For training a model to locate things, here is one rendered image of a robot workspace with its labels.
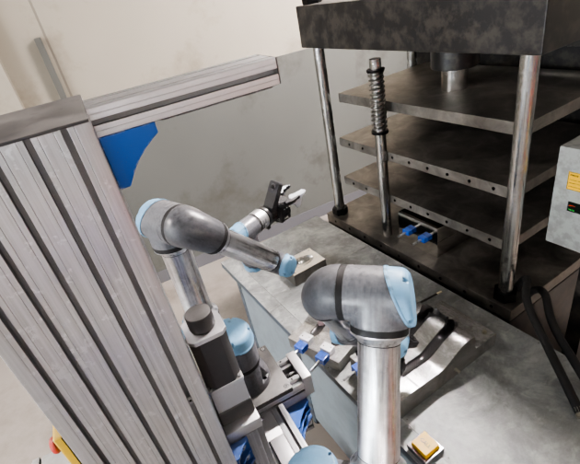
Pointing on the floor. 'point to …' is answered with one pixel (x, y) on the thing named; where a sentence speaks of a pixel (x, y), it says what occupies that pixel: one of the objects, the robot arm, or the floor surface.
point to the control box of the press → (578, 226)
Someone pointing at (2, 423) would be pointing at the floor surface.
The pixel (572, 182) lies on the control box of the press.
